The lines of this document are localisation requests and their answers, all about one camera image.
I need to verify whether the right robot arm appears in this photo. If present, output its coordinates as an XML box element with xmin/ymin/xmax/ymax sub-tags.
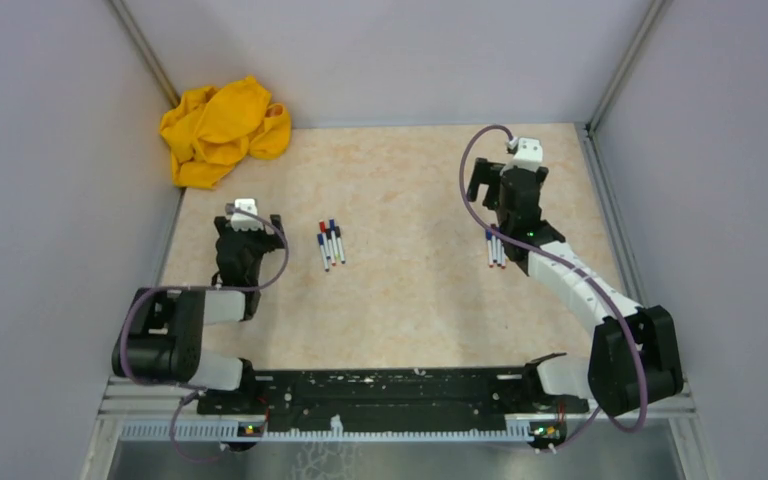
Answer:
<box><xmin>465</xmin><ymin>158</ymin><xmax>684</xmax><ymax>417</ymax></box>

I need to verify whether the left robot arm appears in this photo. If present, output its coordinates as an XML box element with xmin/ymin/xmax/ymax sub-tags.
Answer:
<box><xmin>111</xmin><ymin>214</ymin><xmax>286</xmax><ymax>414</ymax></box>

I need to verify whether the blue capped white marker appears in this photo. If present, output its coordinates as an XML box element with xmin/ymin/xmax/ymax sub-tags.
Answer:
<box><xmin>317</xmin><ymin>232</ymin><xmax>331</xmax><ymax>272</ymax></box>

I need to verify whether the red capped white marker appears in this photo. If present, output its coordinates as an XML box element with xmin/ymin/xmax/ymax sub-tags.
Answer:
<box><xmin>319</xmin><ymin>220</ymin><xmax>336</xmax><ymax>266</ymax></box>

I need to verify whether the yellow crumpled cloth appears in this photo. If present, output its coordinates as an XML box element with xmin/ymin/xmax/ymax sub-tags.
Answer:
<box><xmin>158</xmin><ymin>76</ymin><xmax>292</xmax><ymax>189</ymax></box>

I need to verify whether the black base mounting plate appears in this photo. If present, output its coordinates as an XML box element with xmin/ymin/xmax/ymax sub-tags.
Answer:
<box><xmin>197</xmin><ymin>366</ymin><xmax>590</xmax><ymax>433</ymax></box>

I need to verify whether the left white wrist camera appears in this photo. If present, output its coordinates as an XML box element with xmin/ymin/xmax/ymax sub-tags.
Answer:
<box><xmin>225</xmin><ymin>198</ymin><xmax>263</xmax><ymax>232</ymax></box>

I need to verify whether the aluminium frame rail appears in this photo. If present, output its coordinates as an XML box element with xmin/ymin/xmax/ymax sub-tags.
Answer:
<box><xmin>98</xmin><ymin>377</ymin><xmax>696</xmax><ymax>418</ymax></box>

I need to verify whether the slotted cable duct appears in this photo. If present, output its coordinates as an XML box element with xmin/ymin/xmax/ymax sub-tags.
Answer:
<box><xmin>120</xmin><ymin>420</ymin><xmax>534</xmax><ymax>443</ymax></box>

